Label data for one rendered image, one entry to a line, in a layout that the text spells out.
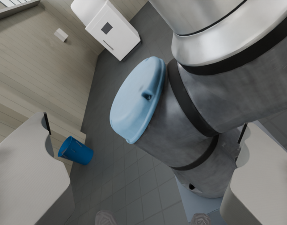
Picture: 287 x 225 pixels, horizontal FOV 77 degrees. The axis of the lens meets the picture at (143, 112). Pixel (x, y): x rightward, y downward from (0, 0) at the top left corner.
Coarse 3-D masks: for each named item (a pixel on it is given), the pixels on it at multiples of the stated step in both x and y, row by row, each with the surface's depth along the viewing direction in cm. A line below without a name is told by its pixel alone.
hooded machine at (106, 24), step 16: (80, 0) 367; (96, 0) 363; (80, 16) 378; (96, 16) 370; (112, 16) 372; (96, 32) 387; (112, 32) 391; (128, 32) 395; (112, 48) 410; (128, 48) 416
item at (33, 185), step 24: (0, 144) 8; (24, 144) 8; (48, 144) 9; (0, 168) 7; (24, 168) 7; (48, 168) 7; (0, 192) 6; (24, 192) 6; (48, 192) 6; (0, 216) 6; (24, 216) 6; (48, 216) 6
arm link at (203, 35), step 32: (160, 0) 13; (192, 0) 12; (224, 0) 12; (256, 0) 12; (192, 32) 14; (224, 32) 13; (256, 32) 12; (192, 64) 16; (224, 64) 14; (256, 64) 14; (192, 96) 19; (224, 96) 17; (256, 96) 16; (224, 128) 20
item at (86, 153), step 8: (64, 144) 278; (72, 144) 256; (80, 144) 268; (64, 152) 249; (72, 152) 255; (80, 152) 263; (88, 152) 272; (72, 160) 263; (80, 160) 266; (88, 160) 271
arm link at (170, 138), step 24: (144, 72) 23; (168, 72) 21; (120, 96) 26; (144, 96) 20; (168, 96) 20; (120, 120) 22; (144, 120) 21; (168, 120) 21; (192, 120) 20; (144, 144) 24; (168, 144) 23; (192, 144) 24
